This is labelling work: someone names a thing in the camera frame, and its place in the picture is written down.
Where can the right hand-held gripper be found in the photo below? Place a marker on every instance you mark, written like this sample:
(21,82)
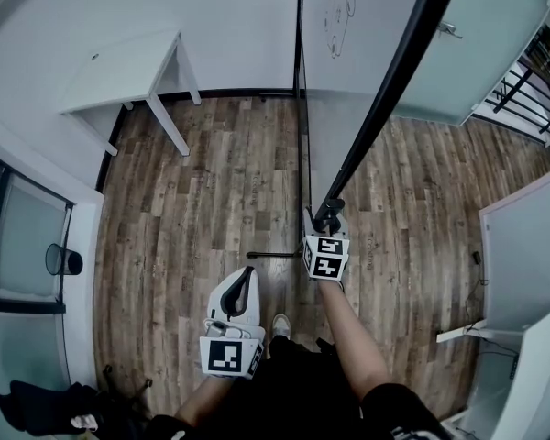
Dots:
(325,259)

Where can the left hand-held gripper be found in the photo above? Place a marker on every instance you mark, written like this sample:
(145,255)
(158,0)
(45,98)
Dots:
(224,355)

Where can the black framed whiteboard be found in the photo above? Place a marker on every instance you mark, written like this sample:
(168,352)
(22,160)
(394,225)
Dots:
(348,16)

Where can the person's left forearm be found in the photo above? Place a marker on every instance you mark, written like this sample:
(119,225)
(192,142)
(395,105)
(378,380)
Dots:
(201,401)

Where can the person's right forearm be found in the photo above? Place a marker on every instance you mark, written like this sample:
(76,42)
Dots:
(348,337)

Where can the person's white shoe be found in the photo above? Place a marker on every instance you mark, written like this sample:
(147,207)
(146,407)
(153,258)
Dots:
(282,326)

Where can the person's black clothing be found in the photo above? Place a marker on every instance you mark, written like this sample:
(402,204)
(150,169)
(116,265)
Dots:
(293,397)

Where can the black power adapter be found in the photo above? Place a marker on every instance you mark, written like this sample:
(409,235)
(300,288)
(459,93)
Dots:
(476,257)

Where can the black mesh trash bin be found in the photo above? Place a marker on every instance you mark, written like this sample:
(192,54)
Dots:
(64,259)

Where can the black office chair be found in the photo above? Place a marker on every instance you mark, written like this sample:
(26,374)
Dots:
(50,406)

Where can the black metal railing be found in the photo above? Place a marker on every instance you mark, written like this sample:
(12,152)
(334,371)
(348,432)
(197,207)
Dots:
(502,104)

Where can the black framed window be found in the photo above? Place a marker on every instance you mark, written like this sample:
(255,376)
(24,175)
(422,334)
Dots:
(32,236)

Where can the black desk controller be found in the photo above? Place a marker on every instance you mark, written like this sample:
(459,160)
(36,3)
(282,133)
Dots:
(513,366)

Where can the frosted glass door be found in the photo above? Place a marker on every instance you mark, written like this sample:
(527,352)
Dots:
(486,39)

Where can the white standing desk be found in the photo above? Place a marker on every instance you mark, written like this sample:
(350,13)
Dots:
(545,360)

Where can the small white table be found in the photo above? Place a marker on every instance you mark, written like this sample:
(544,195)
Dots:
(119,71)

